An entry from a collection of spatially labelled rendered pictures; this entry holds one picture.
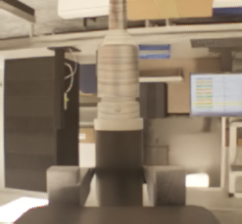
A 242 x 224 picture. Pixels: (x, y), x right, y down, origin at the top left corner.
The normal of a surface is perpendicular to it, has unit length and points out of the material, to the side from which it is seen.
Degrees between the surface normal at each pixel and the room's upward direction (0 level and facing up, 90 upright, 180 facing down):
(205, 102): 86
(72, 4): 90
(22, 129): 90
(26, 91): 90
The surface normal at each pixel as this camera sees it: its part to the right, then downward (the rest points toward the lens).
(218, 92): -0.28, 0.05
